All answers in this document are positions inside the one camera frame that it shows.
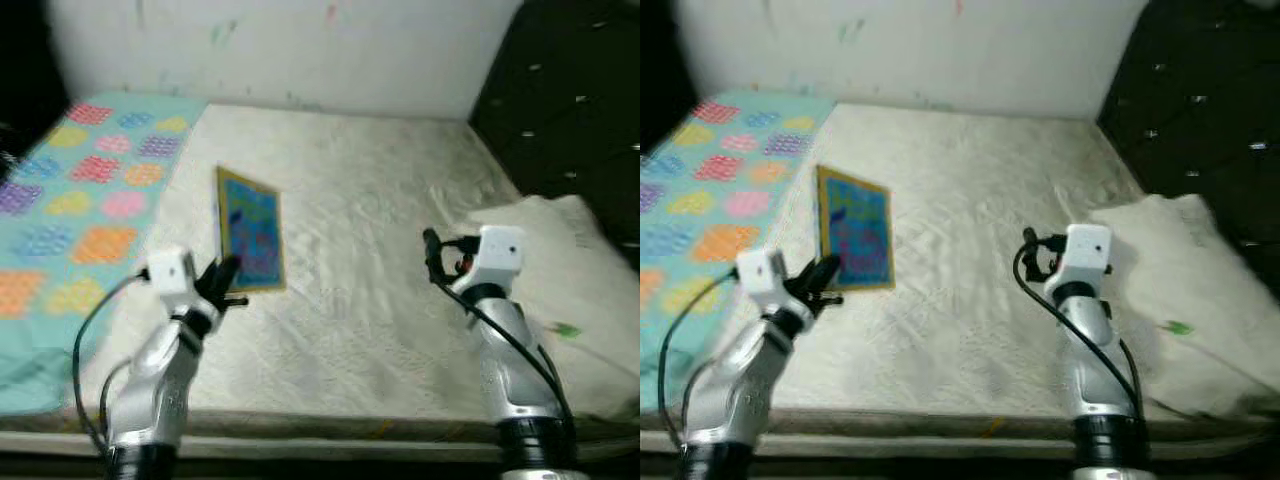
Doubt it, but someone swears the blue yellow children's book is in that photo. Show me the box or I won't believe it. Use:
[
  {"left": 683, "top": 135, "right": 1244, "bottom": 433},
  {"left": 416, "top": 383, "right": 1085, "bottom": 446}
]
[
  {"left": 215, "top": 165, "right": 288, "bottom": 293},
  {"left": 817, "top": 165, "right": 896, "bottom": 293}
]

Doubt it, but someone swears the beige pillow with green tree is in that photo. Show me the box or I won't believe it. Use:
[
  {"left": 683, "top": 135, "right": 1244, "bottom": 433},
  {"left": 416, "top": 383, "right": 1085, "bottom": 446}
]
[
  {"left": 460, "top": 195, "right": 641, "bottom": 421},
  {"left": 1085, "top": 193, "right": 1280, "bottom": 421}
]

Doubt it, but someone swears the beige quilted mattress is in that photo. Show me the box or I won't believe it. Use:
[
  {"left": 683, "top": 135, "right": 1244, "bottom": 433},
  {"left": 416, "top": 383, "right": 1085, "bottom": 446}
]
[
  {"left": 640, "top": 100, "right": 1280, "bottom": 461},
  {"left": 0, "top": 100, "right": 641, "bottom": 461}
]

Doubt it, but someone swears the teal blanket with colourful shapes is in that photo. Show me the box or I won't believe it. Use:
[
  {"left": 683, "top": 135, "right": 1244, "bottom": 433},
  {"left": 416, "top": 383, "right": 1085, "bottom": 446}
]
[
  {"left": 0, "top": 92, "right": 211, "bottom": 416},
  {"left": 640, "top": 92, "right": 836, "bottom": 411}
]

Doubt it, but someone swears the dark tufted headboard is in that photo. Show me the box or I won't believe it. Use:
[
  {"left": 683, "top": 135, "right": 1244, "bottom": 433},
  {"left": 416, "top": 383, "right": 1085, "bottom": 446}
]
[
  {"left": 470, "top": 0, "right": 641, "bottom": 261},
  {"left": 1095, "top": 0, "right": 1280, "bottom": 271}
]

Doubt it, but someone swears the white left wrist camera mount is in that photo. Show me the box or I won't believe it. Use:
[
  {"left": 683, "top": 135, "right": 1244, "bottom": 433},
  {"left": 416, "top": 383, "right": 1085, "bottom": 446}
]
[
  {"left": 735, "top": 248, "right": 786, "bottom": 313},
  {"left": 147, "top": 248, "right": 196, "bottom": 313}
]

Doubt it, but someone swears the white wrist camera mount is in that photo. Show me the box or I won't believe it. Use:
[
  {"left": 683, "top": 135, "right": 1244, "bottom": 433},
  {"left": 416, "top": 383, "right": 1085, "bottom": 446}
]
[
  {"left": 735, "top": 248, "right": 786, "bottom": 313},
  {"left": 1045, "top": 223, "right": 1114, "bottom": 291},
  {"left": 455, "top": 225, "right": 526, "bottom": 296},
  {"left": 147, "top": 248, "right": 196, "bottom": 313}
]

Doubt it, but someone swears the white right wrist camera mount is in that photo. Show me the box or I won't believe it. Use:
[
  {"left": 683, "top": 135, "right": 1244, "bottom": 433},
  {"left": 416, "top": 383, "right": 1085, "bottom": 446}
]
[
  {"left": 1045, "top": 223, "right": 1114, "bottom": 291},
  {"left": 455, "top": 225, "right": 526, "bottom": 296}
]

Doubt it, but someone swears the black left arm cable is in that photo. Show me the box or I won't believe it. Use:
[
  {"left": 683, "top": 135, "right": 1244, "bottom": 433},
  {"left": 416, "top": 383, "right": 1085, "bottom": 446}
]
[
  {"left": 655, "top": 270, "right": 741, "bottom": 451},
  {"left": 72, "top": 270, "right": 151, "bottom": 456}
]

